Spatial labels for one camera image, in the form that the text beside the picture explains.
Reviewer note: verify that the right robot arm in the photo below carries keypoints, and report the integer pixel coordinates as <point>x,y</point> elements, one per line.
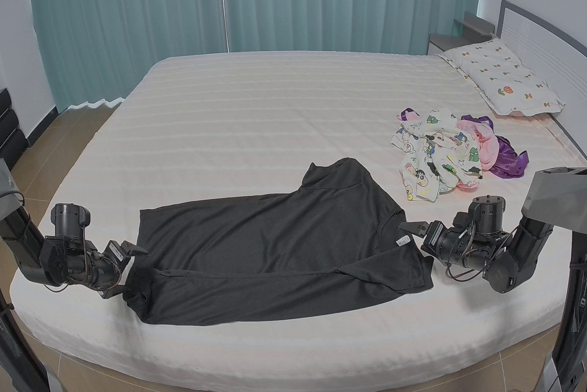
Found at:
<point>523,248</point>

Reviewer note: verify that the grey bedside table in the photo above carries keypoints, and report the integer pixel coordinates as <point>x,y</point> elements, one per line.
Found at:
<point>447,42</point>

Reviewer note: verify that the pink garment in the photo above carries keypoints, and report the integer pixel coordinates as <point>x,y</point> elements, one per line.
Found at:
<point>484,142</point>

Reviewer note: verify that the purple garment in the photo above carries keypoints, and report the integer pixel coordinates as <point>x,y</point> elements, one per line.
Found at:
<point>509,163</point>

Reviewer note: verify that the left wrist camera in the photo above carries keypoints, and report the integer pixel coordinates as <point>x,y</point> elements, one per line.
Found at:
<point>118,253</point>

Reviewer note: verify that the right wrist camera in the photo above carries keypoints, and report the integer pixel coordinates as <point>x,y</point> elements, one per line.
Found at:
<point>433,233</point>

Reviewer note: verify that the bed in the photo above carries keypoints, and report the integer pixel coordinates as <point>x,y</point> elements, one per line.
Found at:
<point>275,106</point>

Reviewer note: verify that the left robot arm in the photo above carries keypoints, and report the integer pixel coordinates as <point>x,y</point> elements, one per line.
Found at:
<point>50,262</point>

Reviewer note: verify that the black T-shirt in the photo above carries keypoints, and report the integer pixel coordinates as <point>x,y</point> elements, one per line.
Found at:
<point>275,252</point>

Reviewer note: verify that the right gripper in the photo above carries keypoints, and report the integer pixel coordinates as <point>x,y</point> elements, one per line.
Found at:
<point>447,250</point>

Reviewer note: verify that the white printed pillow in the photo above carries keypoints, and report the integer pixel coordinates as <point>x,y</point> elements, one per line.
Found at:
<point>500,76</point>

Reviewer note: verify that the white printed pyjama top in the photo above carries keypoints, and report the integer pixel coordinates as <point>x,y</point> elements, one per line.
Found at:
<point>435,156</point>

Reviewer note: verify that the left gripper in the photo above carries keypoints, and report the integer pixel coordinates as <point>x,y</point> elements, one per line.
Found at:
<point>110,275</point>

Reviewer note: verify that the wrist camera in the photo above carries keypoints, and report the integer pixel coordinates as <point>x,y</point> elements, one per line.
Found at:
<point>433,233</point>
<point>118,253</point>

